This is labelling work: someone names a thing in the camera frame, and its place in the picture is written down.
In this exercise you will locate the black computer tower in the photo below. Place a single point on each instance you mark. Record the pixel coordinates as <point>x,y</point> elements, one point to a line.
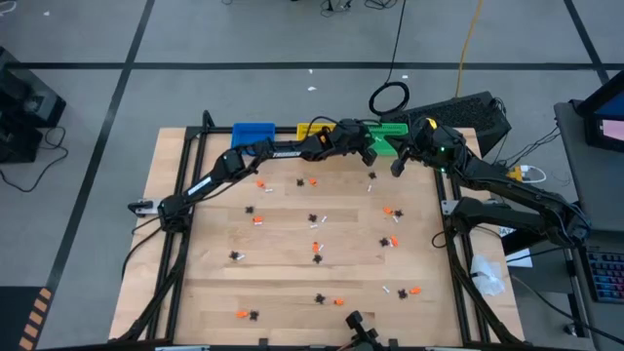
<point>470,109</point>

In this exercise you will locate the white paper sheet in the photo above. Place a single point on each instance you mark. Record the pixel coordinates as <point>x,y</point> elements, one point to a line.
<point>519,258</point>

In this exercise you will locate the grey desk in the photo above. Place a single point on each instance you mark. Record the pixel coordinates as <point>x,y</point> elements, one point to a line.
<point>595,190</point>

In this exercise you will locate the white crumpled plastic bag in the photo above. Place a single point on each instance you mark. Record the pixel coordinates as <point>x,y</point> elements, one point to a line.
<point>487,278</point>

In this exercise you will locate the black computer monitor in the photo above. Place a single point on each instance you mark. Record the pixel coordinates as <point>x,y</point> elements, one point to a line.
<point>609,127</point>

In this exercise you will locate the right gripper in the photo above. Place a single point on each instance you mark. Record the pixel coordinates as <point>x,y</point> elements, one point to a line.
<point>423,141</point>

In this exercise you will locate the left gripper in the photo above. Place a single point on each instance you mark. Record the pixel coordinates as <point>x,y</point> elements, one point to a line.
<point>348,137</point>

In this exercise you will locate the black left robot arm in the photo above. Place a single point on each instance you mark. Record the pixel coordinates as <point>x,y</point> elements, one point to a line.
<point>287,153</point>

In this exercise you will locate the yellow plug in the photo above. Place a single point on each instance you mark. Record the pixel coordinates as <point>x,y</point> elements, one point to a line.
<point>516,173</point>

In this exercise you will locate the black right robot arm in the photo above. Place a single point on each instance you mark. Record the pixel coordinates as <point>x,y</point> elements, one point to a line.
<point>512,187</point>

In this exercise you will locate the blue plastic basket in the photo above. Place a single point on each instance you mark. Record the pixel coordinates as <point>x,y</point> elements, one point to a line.
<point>251,131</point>

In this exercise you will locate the green plastic basket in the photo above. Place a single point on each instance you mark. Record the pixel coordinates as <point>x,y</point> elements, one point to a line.
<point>390,130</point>

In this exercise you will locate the black mat orange stripes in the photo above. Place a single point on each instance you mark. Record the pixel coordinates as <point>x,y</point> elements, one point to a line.
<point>14,317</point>

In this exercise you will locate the backlit keyboard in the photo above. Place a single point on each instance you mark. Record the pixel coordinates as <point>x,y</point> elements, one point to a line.
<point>607,275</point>

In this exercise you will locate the yellow plastic basket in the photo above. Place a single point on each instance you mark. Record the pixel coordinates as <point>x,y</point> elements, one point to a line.
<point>312,129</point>

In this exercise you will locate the black equipment case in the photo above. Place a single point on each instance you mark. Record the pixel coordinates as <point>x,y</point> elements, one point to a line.
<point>24,107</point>

